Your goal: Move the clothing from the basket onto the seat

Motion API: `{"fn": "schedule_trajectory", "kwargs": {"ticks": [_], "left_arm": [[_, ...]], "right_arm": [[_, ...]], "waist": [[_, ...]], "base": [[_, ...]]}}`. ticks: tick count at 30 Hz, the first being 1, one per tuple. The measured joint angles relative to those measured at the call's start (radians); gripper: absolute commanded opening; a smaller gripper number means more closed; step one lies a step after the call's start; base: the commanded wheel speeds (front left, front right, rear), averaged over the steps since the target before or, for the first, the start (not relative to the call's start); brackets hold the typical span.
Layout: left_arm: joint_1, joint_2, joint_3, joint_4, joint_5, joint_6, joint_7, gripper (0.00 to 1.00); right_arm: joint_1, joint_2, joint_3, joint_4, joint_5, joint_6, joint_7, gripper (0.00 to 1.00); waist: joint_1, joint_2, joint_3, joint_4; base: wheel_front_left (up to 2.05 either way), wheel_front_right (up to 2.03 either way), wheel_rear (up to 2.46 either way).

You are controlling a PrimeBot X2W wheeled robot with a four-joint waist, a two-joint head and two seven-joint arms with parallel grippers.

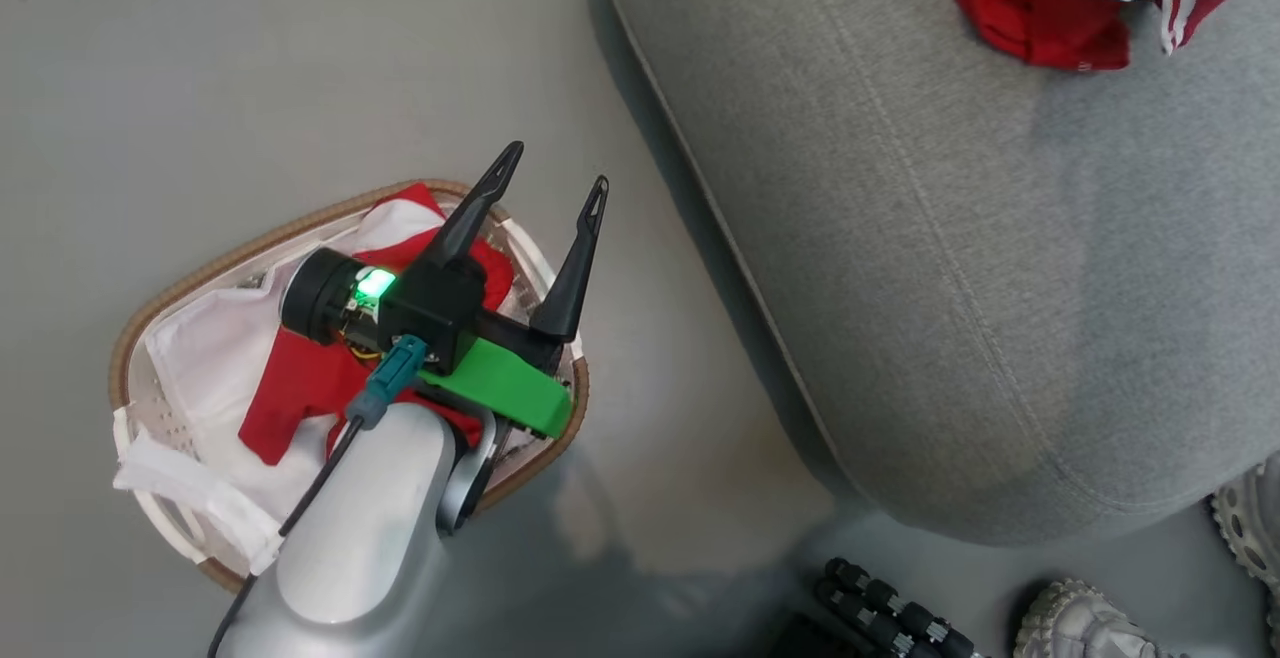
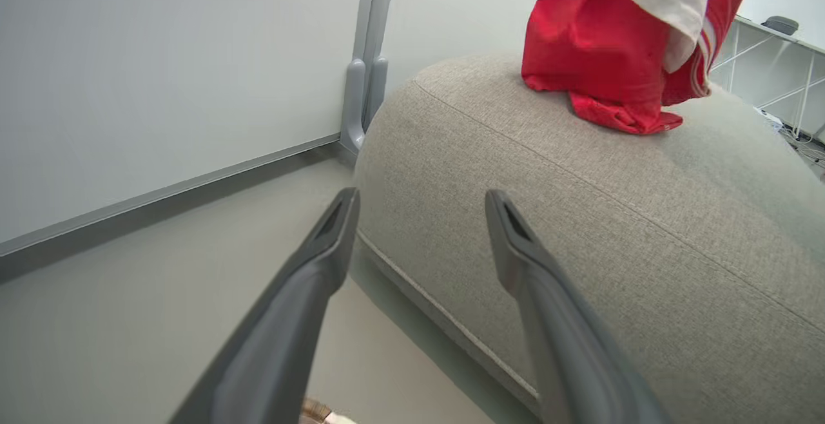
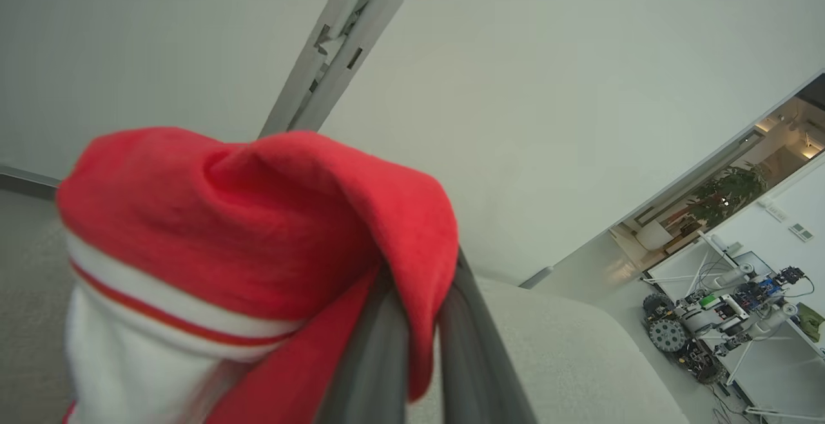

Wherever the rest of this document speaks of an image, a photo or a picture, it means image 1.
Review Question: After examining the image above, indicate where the grey chunky sneaker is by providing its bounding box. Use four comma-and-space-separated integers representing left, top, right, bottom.
1012, 578, 1173, 658
1209, 460, 1280, 639

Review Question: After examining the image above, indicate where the red garment in basket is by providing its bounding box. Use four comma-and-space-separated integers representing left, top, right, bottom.
238, 183, 517, 467

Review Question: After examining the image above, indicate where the red garment with white stripes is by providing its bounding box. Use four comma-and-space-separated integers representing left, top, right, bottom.
948, 0, 1280, 73

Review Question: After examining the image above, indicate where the black cable with teal plug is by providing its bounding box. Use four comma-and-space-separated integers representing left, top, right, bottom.
207, 334, 431, 658

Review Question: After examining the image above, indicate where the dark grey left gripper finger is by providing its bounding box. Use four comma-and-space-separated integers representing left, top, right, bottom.
527, 175, 611, 345
420, 141, 526, 269

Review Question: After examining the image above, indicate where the white laundry basket brown rim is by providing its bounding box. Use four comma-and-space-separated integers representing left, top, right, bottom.
108, 178, 591, 595

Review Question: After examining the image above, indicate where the grey fabric sofa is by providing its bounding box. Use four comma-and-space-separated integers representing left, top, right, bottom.
598, 0, 1280, 548

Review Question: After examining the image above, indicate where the black and green left gripper body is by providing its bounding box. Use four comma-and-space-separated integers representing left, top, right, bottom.
280, 246, 578, 440

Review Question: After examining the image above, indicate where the white garment with straps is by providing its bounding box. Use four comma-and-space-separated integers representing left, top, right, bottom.
112, 228, 346, 579

